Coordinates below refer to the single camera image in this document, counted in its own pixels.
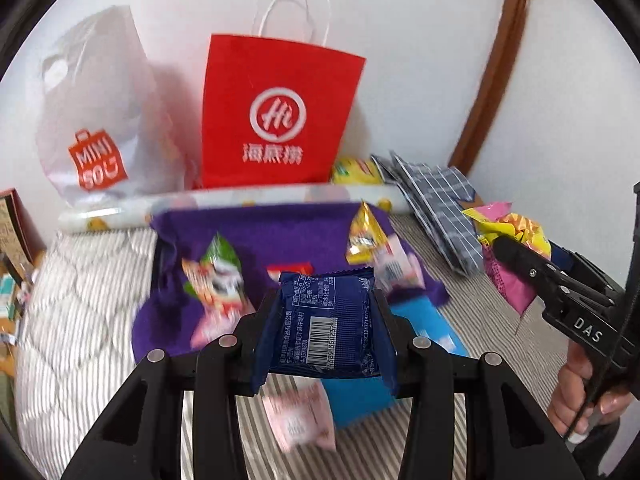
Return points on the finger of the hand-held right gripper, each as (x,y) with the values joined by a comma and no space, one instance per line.
(530,267)
(580,265)

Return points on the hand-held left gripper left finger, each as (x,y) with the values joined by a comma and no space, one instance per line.
(220,360)

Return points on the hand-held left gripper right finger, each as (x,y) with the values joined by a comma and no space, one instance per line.
(422,360)

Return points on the magenta snack packet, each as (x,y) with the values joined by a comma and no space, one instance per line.
(512,282)

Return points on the yellow striped snack bag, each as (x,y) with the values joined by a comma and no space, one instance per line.
(515,225)

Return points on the dark blue snack packet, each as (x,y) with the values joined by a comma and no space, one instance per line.
(325,330)

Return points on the red snack packet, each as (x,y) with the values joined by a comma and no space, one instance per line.
(290,271)

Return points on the person's right hand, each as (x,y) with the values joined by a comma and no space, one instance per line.
(570,400)

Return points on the blue tissue pack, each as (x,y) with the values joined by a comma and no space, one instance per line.
(430,330)

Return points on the pink panda snack bag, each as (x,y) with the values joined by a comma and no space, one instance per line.
(222,300)

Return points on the pale pink snack packet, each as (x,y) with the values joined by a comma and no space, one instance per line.
(400,265)
(300,417)

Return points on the green triangular snack packet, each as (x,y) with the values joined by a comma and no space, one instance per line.
(220,250)

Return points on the grey checked cloth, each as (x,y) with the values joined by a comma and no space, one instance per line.
(440,200)

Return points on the yellow triangular snack packet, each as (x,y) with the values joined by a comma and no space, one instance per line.
(365,235)

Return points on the purple cloth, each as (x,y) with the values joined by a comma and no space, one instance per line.
(280,235)

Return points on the rolled patterned mat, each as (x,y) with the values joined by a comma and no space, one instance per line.
(210,200)

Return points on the dark framed board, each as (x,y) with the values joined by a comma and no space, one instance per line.
(15,230)

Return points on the red paper bag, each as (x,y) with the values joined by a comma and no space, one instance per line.
(280,110)

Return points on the white plastic bag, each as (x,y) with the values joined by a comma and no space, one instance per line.
(95,110)

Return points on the brown wooden door frame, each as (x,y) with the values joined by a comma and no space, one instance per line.
(500,60)

